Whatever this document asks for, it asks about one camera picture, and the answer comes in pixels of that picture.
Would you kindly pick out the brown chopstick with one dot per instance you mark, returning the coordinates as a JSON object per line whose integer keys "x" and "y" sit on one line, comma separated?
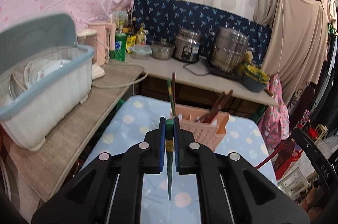
{"x": 209, "y": 116}

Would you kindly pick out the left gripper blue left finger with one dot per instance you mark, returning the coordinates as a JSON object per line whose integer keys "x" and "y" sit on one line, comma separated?
{"x": 162, "y": 140}

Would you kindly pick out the pink floral garment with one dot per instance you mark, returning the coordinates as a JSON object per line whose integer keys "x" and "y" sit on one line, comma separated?
{"x": 274, "y": 124}

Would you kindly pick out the white blender jar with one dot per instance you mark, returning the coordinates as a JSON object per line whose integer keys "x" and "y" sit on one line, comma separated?
{"x": 89, "y": 38}

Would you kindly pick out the blue and yellow stacked basins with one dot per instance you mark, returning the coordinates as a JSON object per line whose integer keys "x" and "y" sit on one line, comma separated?
{"x": 252, "y": 77}

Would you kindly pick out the red chopstick black band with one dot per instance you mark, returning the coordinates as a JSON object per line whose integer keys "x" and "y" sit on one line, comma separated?
{"x": 272, "y": 156}

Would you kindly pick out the stainless steel steamer pot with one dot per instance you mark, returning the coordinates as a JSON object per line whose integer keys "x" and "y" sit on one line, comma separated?
{"x": 229, "y": 49}

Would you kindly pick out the yellow oil bottle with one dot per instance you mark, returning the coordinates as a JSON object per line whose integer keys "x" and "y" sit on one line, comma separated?
{"x": 140, "y": 36}

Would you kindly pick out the beige curtain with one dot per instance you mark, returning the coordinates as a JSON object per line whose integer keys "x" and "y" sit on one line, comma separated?
{"x": 298, "y": 43}

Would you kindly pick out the wooden counter shelf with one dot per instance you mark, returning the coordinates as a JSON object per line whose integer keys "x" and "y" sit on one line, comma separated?
{"x": 41, "y": 173}

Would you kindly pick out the pink electric kettle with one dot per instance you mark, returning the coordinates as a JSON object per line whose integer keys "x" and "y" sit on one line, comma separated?
{"x": 105, "y": 40}

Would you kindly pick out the navy floral cloth backsplash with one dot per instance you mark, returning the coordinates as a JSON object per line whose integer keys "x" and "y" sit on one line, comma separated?
{"x": 164, "y": 18}

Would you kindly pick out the silver rice cooker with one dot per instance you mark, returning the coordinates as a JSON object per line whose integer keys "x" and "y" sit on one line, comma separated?
{"x": 187, "y": 46}

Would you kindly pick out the pink perforated utensil holder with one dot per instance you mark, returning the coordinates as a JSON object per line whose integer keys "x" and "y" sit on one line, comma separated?
{"x": 208, "y": 134}

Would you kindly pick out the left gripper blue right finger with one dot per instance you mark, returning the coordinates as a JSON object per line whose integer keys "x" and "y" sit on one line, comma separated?
{"x": 176, "y": 143}

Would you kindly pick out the small steel pot with lid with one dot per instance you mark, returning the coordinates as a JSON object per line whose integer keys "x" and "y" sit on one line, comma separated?
{"x": 162, "y": 50}

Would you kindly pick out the white dish drainer with lid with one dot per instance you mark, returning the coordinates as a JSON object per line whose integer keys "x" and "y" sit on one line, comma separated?
{"x": 45, "y": 73}

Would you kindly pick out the green detergent bottle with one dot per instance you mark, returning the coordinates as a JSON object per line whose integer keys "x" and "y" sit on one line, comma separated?
{"x": 120, "y": 41}

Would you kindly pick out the black induction cooker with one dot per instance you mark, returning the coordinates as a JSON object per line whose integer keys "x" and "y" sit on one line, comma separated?
{"x": 221, "y": 73}

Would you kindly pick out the clear plastic food container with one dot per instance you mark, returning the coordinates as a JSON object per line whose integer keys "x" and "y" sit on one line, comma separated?
{"x": 141, "y": 52}

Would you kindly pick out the red plastic stool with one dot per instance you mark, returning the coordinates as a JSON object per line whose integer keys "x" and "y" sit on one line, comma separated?
{"x": 290, "y": 150}

